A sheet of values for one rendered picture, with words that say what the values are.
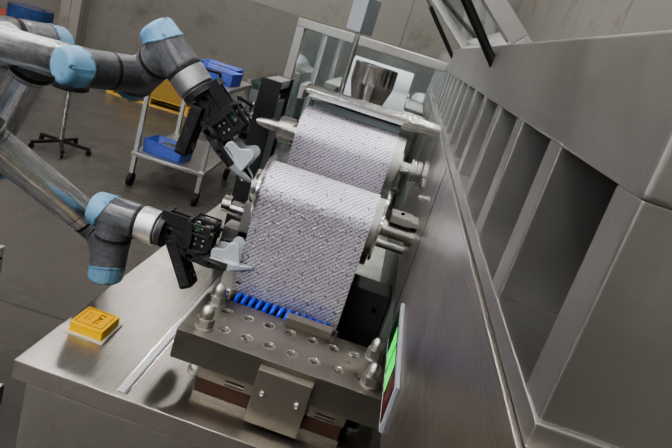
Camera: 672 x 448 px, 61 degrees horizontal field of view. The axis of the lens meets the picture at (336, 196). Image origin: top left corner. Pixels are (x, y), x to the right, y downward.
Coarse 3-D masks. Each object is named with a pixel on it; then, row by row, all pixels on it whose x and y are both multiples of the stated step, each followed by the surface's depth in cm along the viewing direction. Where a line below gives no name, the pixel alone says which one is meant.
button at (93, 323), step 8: (88, 312) 118; (96, 312) 118; (104, 312) 119; (72, 320) 114; (80, 320) 114; (88, 320) 115; (96, 320) 116; (104, 320) 117; (112, 320) 117; (72, 328) 114; (80, 328) 113; (88, 328) 113; (96, 328) 113; (104, 328) 114; (112, 328) 117; (88, 336) 113; (96, 336) 113; (104, 336) 114
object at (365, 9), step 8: (360, 0) 159; (368, 0) 158; (376, 0) 161; (352, 8) 161; (360, 8) 159; (368, 8) 159; (376, 8) 162; (352, 16) 161; (360, 16) 160; (368, 16) 161; (376, 16) 164; (352, 24) 161; (360, 24) 160; (368, 24) 162; (360, 32) 161; (368, 32) 164
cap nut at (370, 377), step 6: (372, 366) 102; (378, 366) 102; (366, 372) 103; (372, 372) 102; (378, 372) 102; (366, 378) 102; (372, 378) 102; (378, 378) 103; (366, 384) 102; (372, 384) 102; (378, 384) 103; (372, 390) 102
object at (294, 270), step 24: (264, 240) 118; (288, 240) 117; (312, 240) 116; (264, 264) 119; (288, 264) 118; (312, 264) 117; (336, 264) 117; (240, 288) 121; (264, 288) 120; (288, 288) 119; (312, 288) 119; (336, 288) 118; (312, 312) 120; (336, 312) 119
